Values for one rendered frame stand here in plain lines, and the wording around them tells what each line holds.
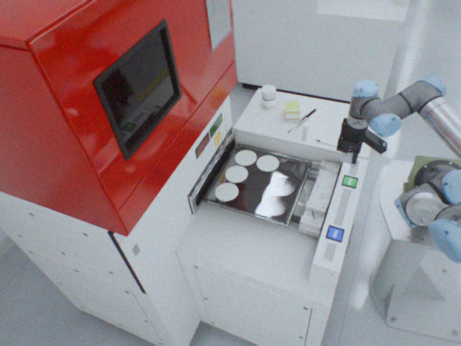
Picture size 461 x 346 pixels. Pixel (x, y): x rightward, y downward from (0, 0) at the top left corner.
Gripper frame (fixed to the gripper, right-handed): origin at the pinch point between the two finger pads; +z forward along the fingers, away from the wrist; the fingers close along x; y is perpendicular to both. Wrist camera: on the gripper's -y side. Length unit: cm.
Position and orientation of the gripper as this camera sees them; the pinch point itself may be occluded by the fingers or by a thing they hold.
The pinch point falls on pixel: (354, 165)
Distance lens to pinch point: 145.3
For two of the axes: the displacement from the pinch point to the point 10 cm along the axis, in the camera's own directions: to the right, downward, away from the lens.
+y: -9.1, -2.5, 3.3
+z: 0.8, 6.8, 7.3
